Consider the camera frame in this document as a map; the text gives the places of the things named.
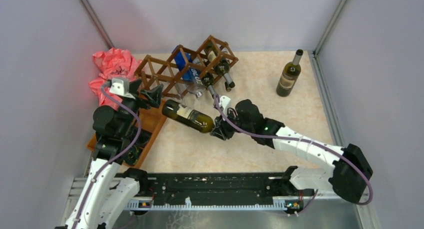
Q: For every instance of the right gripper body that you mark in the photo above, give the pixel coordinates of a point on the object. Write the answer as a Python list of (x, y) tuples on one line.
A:
[(227, 128)]

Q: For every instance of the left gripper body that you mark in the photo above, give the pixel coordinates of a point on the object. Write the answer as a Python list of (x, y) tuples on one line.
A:
[(137, 102)]

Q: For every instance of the clear glass bottle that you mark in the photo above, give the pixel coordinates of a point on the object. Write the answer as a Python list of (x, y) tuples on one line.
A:
[(183, 95)]

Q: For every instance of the blue square glass bottle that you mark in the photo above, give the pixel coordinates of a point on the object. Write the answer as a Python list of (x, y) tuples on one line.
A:
[(191, 78)]

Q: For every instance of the dark green wine bottle front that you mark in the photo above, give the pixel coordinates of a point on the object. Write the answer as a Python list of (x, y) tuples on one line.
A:
[(207, 79)]

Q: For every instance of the dark green wine bottle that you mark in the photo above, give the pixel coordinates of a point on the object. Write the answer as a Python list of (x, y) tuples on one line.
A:
[(222, 68), (207, 79)]

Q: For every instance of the brown wooden wine rack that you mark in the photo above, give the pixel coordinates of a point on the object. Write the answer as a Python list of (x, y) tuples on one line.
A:
[(154, 71)]

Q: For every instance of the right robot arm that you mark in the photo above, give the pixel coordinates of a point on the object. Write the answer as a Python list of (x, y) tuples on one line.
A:
[(343, 170)]

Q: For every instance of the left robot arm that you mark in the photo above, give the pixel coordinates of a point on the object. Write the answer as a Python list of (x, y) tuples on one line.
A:
[(98, 207)]

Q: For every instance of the clear labelled liquor bottle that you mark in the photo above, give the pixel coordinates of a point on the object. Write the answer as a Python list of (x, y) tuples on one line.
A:
[(227, 87)]

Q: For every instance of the wooden compartment tray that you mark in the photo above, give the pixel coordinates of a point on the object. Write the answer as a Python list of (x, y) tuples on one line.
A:
[(149, 124)]

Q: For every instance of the pink plastic bag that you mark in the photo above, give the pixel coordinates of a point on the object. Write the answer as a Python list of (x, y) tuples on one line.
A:
[(113, 63)]

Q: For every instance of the rolled dark belt lower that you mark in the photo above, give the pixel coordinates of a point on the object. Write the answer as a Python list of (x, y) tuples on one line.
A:
[(133, 155)]

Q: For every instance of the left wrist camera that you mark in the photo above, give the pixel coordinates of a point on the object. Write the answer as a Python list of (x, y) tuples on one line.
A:
[(120, 86)]

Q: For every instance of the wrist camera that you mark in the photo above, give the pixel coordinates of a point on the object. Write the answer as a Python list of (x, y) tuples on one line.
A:
[(224, 103), (120, 86)]

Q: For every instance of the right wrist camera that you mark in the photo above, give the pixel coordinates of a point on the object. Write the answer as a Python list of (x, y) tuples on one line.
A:
[(224, 103)]

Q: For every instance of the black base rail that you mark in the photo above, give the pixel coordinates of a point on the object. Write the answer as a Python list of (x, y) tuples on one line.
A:
[(219, 192)]

